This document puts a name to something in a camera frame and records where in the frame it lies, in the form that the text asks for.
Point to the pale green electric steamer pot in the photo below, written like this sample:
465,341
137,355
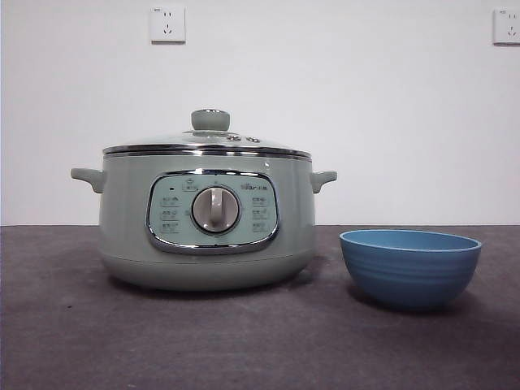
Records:
130,211

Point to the white wall socket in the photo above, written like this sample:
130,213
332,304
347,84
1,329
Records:
508,26
168,24

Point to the blue ribbed bowl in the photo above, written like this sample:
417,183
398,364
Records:
410,276

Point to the glass lid with green knob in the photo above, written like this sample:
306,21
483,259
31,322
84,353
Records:
210,120

